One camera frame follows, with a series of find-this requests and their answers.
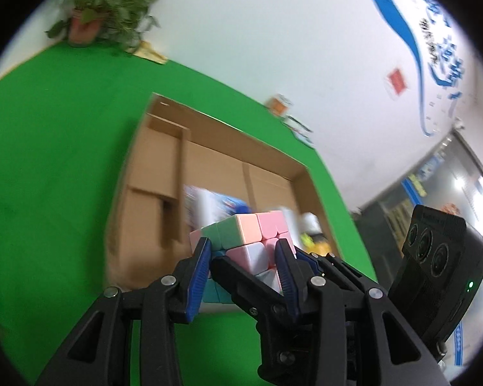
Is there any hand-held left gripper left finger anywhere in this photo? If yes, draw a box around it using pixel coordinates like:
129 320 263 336
34 236 213 386

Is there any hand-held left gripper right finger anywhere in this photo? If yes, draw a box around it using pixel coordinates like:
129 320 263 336
274 238 447 386

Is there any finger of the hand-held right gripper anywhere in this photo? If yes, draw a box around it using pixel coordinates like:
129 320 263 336
210 255 318 386
296 248 365 286

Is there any yellow can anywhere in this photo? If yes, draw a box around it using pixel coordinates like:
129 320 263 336
300 231 335 256

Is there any white spray bottle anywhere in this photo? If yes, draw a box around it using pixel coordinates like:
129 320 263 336
300 211 323 236

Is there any pastel puzzle cube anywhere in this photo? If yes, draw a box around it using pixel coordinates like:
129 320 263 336
189 210 296 304

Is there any cartoon printed box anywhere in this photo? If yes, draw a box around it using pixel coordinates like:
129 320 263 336
183 185 252 232

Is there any narrow cardboard box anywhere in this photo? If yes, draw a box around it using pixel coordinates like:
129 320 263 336
107 113 192 286

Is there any large cardboard box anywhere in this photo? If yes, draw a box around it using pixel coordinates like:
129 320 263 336
105 92 343 314

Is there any dark glass cabinet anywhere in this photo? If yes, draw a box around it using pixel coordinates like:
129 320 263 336
354 129 483 371

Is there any green and white box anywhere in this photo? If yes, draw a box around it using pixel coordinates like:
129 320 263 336
284 115 315 147

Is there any small orange box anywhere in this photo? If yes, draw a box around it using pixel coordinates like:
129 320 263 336
266 93 295 117

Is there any yellow packet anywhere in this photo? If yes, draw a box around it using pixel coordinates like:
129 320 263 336
131 40 167 65

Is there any potted green plant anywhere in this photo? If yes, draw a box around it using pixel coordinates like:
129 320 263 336
44 0 164 53

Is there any red wall sign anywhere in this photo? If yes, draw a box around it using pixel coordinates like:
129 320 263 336
384 66 410 97

